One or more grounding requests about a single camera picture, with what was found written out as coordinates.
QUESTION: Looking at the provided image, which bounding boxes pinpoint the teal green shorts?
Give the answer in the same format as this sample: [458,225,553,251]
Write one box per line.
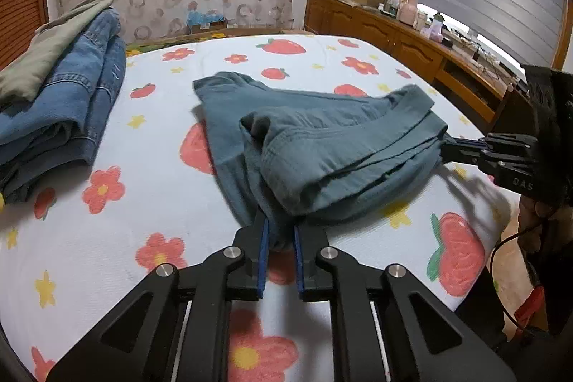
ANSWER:
[193,72,448,249]

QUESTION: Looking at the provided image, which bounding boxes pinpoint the right hand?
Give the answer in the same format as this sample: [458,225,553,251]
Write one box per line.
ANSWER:
[517,196,572,254]

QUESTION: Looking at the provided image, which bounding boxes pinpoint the wooden sideboard cabinet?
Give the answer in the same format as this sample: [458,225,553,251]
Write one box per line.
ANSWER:
[304,0,514,133]

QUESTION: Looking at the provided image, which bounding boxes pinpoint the pink bottle on cabinet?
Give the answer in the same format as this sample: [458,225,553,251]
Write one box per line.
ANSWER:
[396,0,418,27]

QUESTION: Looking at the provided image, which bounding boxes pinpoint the white floral strawberry bedsheet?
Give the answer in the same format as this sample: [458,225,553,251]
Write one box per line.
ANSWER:
[1,34,517,381]

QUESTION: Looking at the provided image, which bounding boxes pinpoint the folded blue denim jeans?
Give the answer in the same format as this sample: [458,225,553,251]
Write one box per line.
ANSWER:
[1,8,126,204]

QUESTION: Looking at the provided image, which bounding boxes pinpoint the folded olive green garment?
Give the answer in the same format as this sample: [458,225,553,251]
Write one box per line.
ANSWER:
[0,0,115,105]

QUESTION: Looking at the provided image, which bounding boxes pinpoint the blue item in box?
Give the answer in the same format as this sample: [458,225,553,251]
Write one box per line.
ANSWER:
[186,11,227,34]

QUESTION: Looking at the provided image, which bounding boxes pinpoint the black cable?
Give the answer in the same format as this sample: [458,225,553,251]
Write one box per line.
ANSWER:
[488,224,538,334]

